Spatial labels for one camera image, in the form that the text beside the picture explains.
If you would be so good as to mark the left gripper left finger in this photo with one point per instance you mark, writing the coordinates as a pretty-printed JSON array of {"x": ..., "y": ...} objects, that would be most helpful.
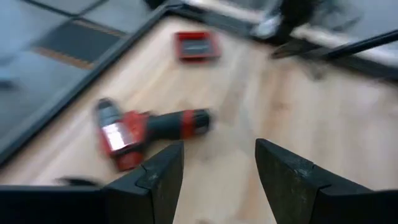
[{"x": 155, "y": 193}]

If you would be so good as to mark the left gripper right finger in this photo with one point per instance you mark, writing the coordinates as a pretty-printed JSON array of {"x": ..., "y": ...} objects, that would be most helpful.
[{"x": 289, "y": 186}]

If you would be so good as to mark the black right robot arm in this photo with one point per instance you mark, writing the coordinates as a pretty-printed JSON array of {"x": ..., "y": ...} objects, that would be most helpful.
[{"x": 295, "y": 21}]

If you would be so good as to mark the red square tray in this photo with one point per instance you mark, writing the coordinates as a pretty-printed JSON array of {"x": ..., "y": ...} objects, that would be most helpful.
[{"x": 197, "y": 46}]

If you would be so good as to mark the hazard-striped floor mat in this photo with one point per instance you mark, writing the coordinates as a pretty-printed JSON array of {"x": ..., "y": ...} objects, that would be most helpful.
[{"x": 77, "y": 43}]

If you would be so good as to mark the black aluminium rig frame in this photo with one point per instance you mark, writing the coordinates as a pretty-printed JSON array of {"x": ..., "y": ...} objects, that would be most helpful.
[{"x": 77, "y": 88}]

